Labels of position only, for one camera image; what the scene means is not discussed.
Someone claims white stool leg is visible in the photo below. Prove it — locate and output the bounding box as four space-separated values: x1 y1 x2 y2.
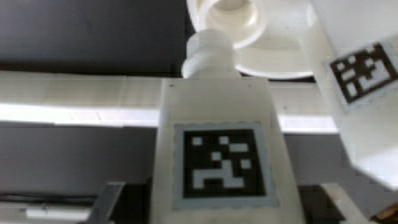
149 29 306 224
300 0 398 191

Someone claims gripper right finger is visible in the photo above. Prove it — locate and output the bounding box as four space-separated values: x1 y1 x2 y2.
299 183 373 224

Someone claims white round stool seat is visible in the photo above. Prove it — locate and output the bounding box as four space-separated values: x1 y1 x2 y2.
187 0 313 80

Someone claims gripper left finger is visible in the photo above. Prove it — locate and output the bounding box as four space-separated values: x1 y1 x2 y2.
85 182 149 224

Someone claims white U-shaped fence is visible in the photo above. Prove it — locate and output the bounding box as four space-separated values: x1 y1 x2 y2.
0 71 338 134

